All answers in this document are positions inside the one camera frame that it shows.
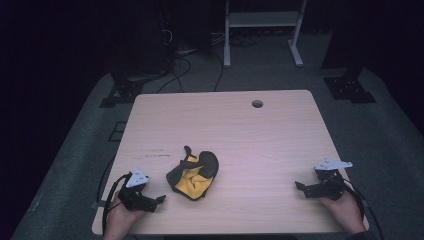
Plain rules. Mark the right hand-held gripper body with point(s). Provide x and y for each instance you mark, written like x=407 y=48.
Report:
x=328 y=188

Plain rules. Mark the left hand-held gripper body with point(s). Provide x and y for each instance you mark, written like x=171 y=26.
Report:
x=135 y=196

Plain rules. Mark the yellow cloth with black edge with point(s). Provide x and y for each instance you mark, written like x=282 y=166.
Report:
x=193 y=178

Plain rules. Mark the person's left hand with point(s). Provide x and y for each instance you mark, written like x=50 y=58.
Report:
x=118 y=221

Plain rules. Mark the person's right hand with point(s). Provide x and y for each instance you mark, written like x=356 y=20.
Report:
x=345 y=213

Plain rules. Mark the black stand base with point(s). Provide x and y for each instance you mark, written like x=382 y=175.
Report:
x=123 y=93
x=350 y=88

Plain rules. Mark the black floor outlet frame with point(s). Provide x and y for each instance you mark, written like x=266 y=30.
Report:
x=117 y=131

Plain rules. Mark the white metal table frame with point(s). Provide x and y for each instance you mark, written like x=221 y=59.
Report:
x=263 y=19

